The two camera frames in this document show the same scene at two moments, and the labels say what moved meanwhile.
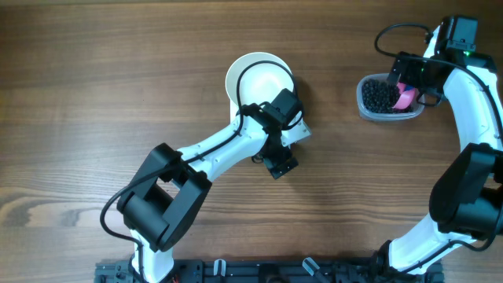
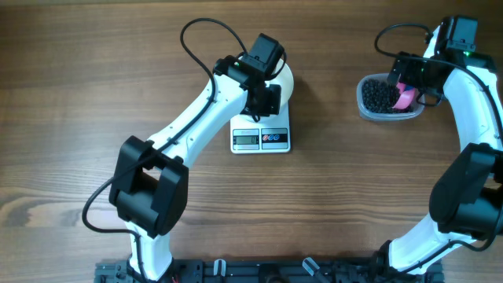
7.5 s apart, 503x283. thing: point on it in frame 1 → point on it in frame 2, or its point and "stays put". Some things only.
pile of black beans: x=380 y=97 stays put
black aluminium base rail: x=269 y=271 stays put
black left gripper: x=271 y=159 → x=272 y=105
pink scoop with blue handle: x=409 y=93 stays put
